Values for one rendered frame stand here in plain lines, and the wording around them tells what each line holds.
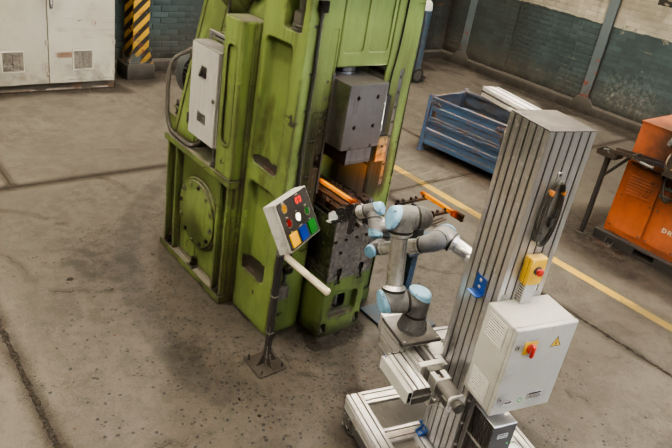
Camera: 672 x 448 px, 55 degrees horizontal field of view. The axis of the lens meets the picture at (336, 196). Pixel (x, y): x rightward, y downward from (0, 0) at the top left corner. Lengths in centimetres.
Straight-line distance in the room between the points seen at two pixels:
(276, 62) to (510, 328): 204
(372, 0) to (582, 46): 807
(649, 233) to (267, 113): 411
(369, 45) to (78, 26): 525
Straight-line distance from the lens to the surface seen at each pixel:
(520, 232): 278
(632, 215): 680
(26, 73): 849
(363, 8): 375
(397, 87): 411
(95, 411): 391
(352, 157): 385
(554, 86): 1185
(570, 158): 275
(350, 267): 422
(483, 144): 751
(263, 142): 404
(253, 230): 431
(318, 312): 432
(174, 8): 965
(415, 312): 320
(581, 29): 1160
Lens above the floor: 274
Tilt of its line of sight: 25 degrees down
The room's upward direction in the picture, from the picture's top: 10 degrees clockwise
